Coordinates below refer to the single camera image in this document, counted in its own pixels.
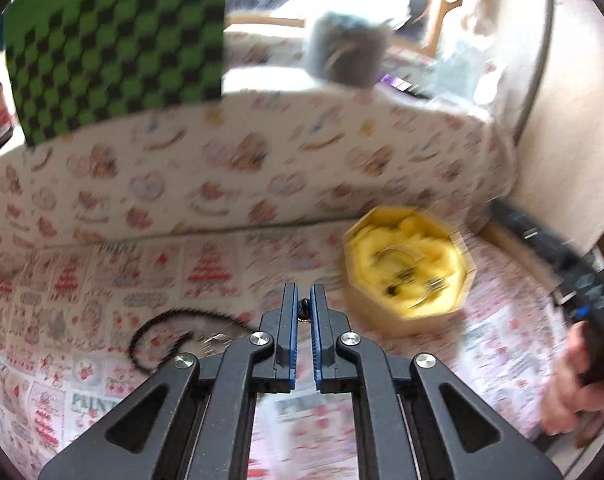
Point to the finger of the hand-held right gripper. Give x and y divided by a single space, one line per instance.
524 227

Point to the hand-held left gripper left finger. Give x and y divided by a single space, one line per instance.
284 345

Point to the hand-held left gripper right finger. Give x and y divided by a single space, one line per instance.
324 345

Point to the gold octagonal box yellow lining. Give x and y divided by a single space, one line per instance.
406 280

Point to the person's right hand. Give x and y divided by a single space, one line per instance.
574 390

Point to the white wooden cabinet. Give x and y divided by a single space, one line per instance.
571 125

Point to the bear and heart printed cloth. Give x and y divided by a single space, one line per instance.
232 170

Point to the dark pen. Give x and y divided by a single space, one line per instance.
406 85

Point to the patchwork printed bed sheet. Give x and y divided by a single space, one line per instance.
107 290

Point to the clear spray bottle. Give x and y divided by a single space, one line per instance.
464 45

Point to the grey lidded container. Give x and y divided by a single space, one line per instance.
347 50

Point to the green checkered board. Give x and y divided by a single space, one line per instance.
117 45

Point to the wooden window frame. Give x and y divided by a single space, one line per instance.
267 22

